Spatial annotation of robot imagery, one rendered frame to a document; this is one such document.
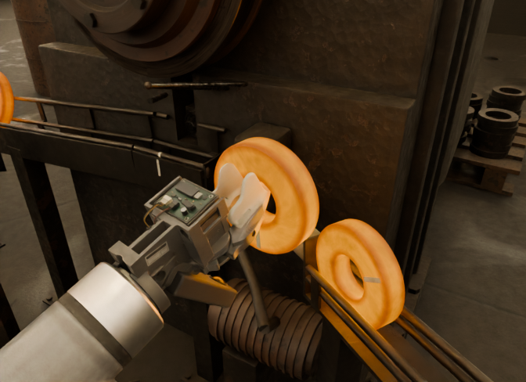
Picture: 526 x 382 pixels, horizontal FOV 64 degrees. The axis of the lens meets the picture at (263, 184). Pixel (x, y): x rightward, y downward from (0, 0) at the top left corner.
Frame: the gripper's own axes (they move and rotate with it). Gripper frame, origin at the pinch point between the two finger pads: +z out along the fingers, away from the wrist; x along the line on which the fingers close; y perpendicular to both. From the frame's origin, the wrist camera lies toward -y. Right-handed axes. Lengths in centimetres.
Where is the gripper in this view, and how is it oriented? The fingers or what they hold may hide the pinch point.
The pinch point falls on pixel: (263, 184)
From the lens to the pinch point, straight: 54.3
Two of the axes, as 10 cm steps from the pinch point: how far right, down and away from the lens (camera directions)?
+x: -7.6, -3.4, 5.5
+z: 6.2, -6.1, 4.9
